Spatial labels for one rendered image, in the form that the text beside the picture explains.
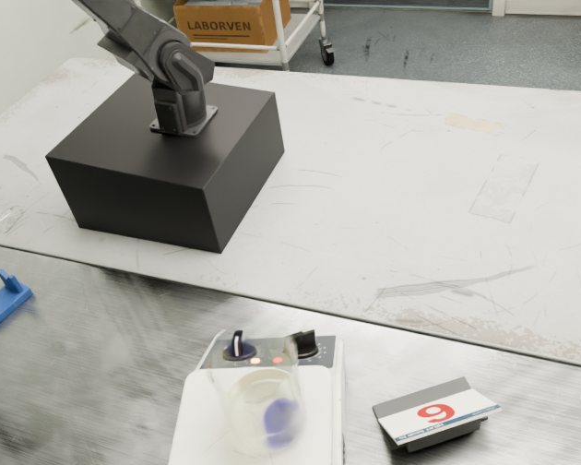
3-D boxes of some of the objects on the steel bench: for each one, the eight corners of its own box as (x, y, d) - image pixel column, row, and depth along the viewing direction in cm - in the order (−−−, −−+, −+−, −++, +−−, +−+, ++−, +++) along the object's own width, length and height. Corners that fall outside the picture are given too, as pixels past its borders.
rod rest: (16, 283, 75) (3, 262, 73) (34, 292, 73) (21, 271, 71) (-55, 344, 69) (-72, 323, 67) (-37, 355, 68) (-54, 335, 65)
